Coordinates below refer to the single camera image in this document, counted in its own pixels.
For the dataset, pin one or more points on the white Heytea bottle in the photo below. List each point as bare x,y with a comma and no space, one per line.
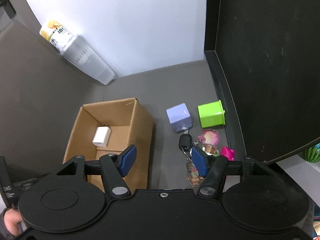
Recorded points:
79,53

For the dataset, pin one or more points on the magenta plastic toy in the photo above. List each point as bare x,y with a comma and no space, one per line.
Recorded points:
228,153

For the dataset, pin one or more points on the watermelon patterned ball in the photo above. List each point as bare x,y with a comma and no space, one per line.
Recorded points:
312,154

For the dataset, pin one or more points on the brown cardboard box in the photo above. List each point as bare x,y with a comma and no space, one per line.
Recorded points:
130,123

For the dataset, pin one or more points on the white charger cube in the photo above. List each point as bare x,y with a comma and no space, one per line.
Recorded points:
101,136

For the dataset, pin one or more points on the person's left hand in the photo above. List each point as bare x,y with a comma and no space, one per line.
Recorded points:
11,221

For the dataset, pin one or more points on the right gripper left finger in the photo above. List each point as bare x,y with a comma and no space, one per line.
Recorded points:
75,194

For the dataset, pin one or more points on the lavender cube box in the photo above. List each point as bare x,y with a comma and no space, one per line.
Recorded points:
179,118

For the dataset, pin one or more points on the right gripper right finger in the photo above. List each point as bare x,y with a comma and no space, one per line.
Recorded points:
251,194

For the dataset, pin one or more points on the keychain bunch with charms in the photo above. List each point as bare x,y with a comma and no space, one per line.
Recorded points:
207,141

